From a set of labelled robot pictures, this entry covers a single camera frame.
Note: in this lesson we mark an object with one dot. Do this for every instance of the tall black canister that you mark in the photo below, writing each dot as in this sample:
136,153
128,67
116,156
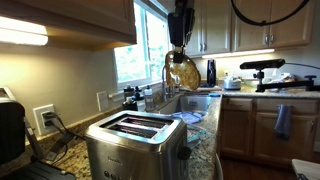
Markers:
211,73

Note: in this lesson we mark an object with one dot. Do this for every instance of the black upright kitchen appliance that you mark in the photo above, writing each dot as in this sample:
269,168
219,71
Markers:
11,133

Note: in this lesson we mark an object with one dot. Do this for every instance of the steel kitchen sink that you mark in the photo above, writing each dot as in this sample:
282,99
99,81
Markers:
195,103

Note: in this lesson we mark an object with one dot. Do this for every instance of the grey translucent water bottle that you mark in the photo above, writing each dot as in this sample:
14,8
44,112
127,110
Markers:
128,91

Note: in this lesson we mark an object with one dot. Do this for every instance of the blue sponge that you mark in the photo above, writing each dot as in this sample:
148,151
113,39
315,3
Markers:
215,95

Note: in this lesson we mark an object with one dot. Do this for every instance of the black bar camera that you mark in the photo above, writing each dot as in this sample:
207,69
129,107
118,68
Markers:
263,64

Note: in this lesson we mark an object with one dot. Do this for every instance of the white water bottle with logo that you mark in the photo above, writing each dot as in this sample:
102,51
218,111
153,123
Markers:
140,95

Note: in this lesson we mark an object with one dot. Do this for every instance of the under cabinet light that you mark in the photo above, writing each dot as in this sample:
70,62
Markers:
20,31

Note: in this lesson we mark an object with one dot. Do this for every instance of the long under cabinet light strip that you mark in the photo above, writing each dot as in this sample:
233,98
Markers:
240,53

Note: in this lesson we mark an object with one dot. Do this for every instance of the wooden lower cabinets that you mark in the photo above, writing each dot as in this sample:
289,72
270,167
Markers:
253,133

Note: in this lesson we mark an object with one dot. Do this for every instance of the toasted bread slice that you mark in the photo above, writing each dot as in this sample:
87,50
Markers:
186,73

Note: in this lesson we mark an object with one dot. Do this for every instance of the wooden upper cabinet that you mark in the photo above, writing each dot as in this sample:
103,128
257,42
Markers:
83,16

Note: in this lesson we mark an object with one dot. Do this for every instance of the white rice cooker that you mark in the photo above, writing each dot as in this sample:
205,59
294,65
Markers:
232,83

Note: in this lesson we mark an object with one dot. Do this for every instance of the chrome kitchen faucet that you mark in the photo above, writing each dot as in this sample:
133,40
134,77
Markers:
164,90

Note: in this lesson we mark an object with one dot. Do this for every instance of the stainless steel toaster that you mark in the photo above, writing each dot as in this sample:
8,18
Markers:
133,156

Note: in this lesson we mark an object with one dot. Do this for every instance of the white wall outlet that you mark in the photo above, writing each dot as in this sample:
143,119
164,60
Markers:
38,123

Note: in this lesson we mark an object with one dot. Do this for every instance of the clear glass baking dish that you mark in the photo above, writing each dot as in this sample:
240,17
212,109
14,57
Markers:
196,135

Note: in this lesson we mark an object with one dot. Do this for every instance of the white switch plate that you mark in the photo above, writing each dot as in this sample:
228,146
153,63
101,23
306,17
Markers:
102,101

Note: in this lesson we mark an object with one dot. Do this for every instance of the black camera clamp mount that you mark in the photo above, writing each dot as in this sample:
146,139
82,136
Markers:
283,85

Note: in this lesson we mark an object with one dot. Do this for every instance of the small white bottle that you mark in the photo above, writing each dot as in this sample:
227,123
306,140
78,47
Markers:
149,98

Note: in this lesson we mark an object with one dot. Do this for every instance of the kitchen window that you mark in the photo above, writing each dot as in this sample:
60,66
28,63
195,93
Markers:
133,50

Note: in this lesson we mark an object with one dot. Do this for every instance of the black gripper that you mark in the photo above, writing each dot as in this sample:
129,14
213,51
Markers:
178,28

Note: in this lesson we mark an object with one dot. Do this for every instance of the grey dish towel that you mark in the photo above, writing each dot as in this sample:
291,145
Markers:
283,121

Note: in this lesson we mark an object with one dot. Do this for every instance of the black water bottle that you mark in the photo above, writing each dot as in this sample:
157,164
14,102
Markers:
130,105

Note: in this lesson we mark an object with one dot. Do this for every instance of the clear bowl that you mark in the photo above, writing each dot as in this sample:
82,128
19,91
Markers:
251,82

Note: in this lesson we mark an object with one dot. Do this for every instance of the black flat countertop grill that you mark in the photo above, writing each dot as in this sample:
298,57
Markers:
36,171

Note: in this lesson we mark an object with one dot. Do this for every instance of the white plastic bag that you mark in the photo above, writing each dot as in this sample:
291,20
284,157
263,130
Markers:
283,78

